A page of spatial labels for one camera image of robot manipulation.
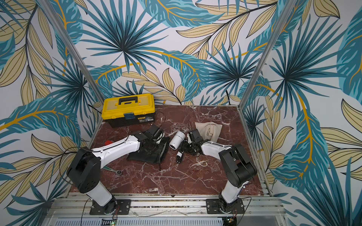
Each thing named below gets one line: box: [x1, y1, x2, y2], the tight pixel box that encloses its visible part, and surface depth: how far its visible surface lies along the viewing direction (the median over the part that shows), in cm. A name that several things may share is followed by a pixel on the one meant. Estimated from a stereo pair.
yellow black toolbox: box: [101, 93, 156, 128], surface depth 99 cm
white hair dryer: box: [169, 130, 187, 164], surface depth 95 cm
